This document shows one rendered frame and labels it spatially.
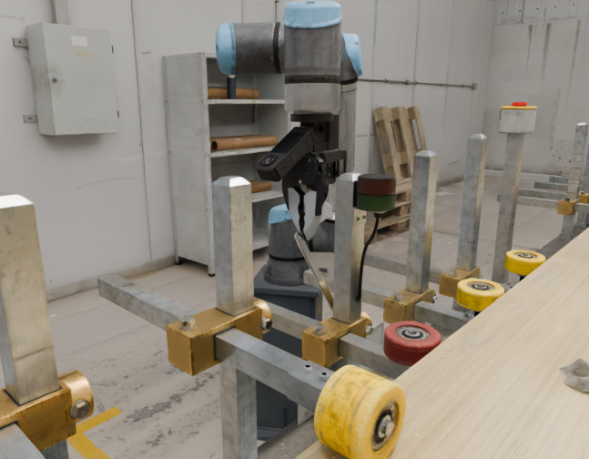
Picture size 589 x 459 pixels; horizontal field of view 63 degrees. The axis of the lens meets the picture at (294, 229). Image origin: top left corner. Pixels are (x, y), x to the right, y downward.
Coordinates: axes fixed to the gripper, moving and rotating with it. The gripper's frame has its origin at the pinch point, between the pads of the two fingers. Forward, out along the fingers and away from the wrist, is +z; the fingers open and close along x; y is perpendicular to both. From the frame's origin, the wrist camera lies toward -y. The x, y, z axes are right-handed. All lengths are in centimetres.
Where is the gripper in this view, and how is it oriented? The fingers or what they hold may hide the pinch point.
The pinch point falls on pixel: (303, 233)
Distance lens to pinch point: 83.3
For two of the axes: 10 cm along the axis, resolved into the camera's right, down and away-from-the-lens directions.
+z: 0.0, 9.7, 2.5
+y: 6.7, -1.9, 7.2
